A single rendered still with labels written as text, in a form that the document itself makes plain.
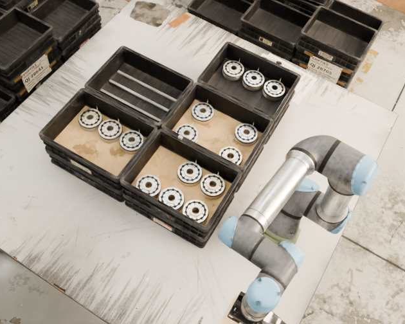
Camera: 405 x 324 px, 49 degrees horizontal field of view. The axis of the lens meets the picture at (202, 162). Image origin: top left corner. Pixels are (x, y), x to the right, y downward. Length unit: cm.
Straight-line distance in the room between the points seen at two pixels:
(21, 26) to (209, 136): 151
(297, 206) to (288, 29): 169
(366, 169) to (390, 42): 268
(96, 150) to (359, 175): 111
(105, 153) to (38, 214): 38
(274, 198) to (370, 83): 245
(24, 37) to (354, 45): 202
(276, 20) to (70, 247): 207
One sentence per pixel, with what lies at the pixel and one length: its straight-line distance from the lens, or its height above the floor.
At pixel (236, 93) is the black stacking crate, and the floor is 83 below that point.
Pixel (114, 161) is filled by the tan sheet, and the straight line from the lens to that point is 194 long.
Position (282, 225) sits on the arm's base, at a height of 89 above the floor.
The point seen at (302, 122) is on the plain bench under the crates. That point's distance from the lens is 229.
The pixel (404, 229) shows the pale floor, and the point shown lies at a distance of 304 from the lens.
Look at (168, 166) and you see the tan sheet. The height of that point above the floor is 83.
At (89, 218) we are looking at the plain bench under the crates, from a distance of 198.
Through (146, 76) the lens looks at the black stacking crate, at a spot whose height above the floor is 83.
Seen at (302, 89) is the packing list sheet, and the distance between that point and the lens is 242.
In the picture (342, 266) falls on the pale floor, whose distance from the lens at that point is 279.
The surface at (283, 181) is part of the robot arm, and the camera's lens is 127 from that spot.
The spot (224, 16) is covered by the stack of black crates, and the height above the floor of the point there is 27.
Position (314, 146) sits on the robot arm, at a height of 141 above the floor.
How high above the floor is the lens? 249
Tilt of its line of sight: 60 degrees down
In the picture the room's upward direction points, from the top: 8 degrees clockwise
